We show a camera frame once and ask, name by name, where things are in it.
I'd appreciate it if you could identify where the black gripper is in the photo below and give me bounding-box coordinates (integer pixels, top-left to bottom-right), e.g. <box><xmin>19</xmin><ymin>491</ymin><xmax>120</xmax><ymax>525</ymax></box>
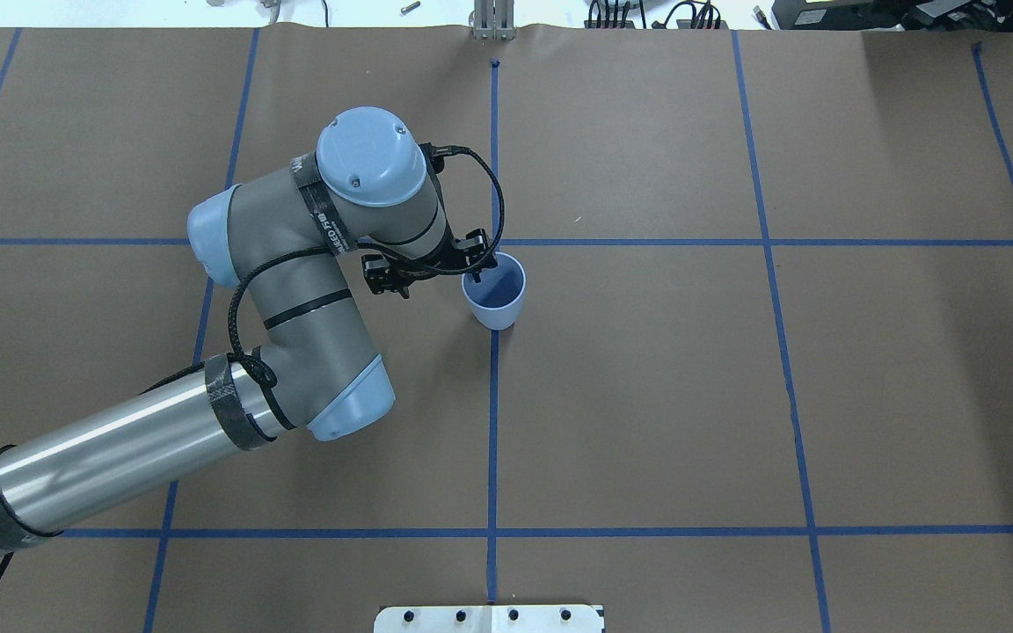
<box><xmin>361</xmin><ymin>228</ymin><xmax>499</xmax><ymax>299</ymax></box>

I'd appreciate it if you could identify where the light blue plastic cup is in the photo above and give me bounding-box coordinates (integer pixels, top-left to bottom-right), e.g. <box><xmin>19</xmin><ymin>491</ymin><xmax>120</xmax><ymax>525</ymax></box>
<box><xmin>461</xmin><ymin>251</ymin><xmax>528</xmax><ymax>331</ymax></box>

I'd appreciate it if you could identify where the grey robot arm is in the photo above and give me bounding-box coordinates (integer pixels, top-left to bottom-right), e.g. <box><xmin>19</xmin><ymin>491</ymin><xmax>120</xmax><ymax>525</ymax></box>
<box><xmin>0</xmin><ymin>105</ymin><xmax>504</xmax><ymax>566</ymax></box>

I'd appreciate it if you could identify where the black equipment box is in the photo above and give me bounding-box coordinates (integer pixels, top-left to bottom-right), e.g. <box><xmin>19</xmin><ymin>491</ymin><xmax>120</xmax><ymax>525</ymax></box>
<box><xmin>771</xmin><ymin>1</ymin><xmax>1013</xmax><ymax>33</ymax></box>

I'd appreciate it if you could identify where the metal bracket at table edge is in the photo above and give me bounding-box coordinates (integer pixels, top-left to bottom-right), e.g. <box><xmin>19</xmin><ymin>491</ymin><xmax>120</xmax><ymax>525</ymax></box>
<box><xmin>470</xmin><ymin>0</ymin><xmax>517</xmax><ymax>41</ymax></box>

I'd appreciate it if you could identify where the black cables bundle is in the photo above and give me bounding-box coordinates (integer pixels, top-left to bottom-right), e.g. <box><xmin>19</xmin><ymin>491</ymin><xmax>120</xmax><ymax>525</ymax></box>
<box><xmin>583</xmin><ymin>0</ymin><xmax>730</xmax><ymax>32</ymax></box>

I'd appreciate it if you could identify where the white metal mount base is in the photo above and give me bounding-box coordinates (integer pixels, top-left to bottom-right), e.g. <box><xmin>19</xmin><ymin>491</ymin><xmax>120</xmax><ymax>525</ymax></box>
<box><xmin>373</xmin><ymin>604</ymin><xmax>607</xmax><ymax>632</ymax></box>

